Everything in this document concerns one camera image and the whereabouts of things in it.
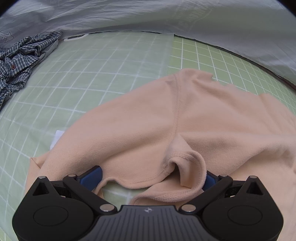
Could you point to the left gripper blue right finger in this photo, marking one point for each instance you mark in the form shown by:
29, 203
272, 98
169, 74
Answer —
213, 188

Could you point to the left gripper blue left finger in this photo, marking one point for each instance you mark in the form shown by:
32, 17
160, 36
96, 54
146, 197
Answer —
83, 185

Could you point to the beige long sleeve shirt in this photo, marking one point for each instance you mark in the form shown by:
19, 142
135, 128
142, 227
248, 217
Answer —
165, 136

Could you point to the white paper label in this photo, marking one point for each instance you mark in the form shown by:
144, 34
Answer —
56, 138

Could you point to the green grid bed sheet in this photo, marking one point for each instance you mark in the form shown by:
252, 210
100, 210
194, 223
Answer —
85, 72

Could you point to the blue checkered shirt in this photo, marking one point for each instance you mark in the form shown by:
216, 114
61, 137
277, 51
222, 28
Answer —
18, 61

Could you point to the grey printed bed sheet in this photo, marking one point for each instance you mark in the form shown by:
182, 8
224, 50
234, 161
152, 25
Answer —
260, 31

